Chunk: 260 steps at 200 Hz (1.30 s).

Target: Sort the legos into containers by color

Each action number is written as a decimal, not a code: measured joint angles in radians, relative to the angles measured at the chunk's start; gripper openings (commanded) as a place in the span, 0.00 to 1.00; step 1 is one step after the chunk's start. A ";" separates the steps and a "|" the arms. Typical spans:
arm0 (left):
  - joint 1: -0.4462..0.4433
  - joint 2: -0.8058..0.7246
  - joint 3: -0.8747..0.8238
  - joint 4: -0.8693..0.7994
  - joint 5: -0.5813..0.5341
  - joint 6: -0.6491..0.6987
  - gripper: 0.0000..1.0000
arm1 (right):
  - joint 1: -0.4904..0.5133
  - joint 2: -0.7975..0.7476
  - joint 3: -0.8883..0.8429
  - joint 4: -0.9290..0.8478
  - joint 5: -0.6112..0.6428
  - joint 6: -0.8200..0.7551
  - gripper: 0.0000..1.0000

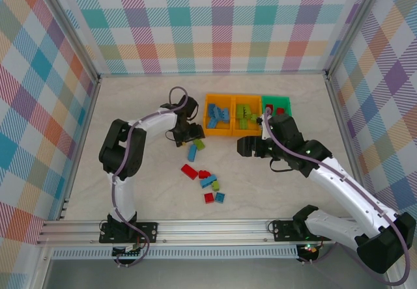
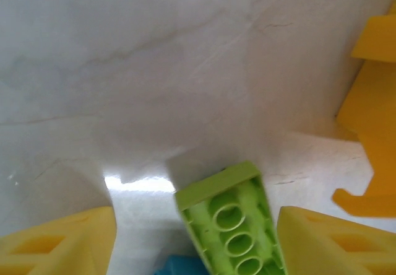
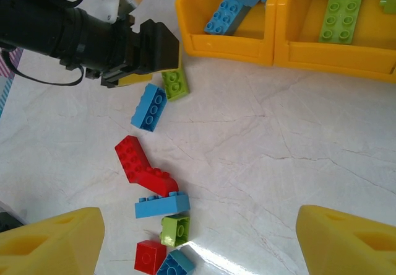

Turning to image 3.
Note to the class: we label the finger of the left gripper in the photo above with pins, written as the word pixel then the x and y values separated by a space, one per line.
pixel 136 79
pixel 161 49

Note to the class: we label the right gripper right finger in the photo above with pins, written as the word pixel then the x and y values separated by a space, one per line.
pixel 352 247

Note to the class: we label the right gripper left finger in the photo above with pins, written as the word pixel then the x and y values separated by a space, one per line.
pixel 46 247

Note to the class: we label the blue long lego brick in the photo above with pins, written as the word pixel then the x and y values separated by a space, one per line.
pixel 148 107
pixel 161 207
pixel 222 15

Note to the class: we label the lime green square lego brick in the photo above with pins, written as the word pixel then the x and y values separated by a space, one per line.
pixel 176 86
pixel 174 230

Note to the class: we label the red long lego brick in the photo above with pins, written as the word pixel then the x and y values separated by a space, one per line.
pixel 131 157
pixel 161 183

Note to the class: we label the red square lego brick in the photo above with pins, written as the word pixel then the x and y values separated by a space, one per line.
pixel 148 256

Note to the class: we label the blue square lego brick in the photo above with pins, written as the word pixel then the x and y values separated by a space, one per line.
pixel 174 264

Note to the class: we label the lime green lego plate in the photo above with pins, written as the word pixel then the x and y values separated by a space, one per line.
pixel 340 18

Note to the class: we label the lime green long lego brick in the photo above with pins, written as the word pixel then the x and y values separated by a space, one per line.
pixel 389 1

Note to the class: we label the yellow plastic storage bin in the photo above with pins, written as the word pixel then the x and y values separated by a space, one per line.
pixel 229 47
pixel 334 59

